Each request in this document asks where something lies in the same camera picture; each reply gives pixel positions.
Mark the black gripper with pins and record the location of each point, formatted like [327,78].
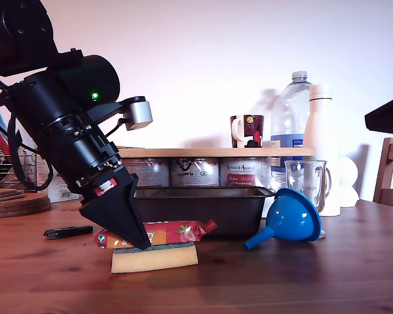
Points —
[88,153]

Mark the red strawberry yoghurt snack bar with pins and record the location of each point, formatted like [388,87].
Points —
[180,232]

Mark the wooden shelf board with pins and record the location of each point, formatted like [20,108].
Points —
[216,152]

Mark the silver tin can red label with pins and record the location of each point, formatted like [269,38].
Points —
[147,173]

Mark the yellow sponge with green scourer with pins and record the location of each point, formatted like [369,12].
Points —
[150,260]

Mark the white printed carton box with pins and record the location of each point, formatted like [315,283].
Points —
[57,193]

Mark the dark metal baking tin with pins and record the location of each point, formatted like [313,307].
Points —
[199,209]

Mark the silver tin can black print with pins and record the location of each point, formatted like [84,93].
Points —
[194,173]

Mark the large round cork trivet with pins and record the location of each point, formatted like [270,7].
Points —
[26,212]
[36,199]

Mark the small round cork trivet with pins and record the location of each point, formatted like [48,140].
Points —
[3,193]

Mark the dark red and white mug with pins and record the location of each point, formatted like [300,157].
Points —
[252,131]

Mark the blue plastic funnel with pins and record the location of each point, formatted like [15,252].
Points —
[291,216]

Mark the clear glass mug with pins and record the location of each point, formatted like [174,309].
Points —
[309,176]

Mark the clear plastic water bottle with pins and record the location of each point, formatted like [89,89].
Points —
[288,108]

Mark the white insulated bottle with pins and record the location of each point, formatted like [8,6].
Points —
[324,137]

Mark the white rounded ornament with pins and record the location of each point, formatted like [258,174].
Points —
[348,196]

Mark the wooden chair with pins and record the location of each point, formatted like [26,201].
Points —
[388,196]

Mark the grey camera box with bracket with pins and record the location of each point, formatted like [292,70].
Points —
[137,114]

